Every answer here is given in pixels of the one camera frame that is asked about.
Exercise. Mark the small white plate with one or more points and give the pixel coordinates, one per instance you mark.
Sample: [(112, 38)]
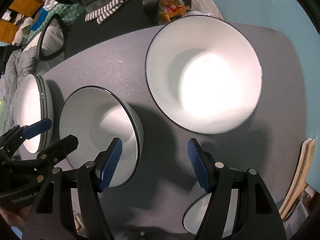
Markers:
[(33, 104)]

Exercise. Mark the grey duvet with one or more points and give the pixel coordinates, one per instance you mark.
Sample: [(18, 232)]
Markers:
[(20, 63)]

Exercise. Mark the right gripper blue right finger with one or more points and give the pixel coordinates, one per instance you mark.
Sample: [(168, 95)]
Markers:
[(196, 156)]

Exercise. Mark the orange wooden wardrobe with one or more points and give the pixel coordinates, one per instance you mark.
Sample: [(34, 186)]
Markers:
[(24, 7)]

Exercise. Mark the black office chair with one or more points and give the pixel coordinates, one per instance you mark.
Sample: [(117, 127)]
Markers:
[(132, 16)]

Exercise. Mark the white bowl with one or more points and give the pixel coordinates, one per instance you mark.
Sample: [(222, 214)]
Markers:
[(203, 74), (96, 116), (197, 214)]

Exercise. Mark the person left hand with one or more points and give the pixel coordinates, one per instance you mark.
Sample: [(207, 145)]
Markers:
[(16, 220)]

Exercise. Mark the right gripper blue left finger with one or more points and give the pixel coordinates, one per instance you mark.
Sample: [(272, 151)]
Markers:
[(108, 162)]

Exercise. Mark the wooden board beside table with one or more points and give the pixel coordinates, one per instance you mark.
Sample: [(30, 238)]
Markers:
[(298, 183)]

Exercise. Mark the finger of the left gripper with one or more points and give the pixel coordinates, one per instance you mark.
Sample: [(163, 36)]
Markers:
[(37, 128), (58, 151)]

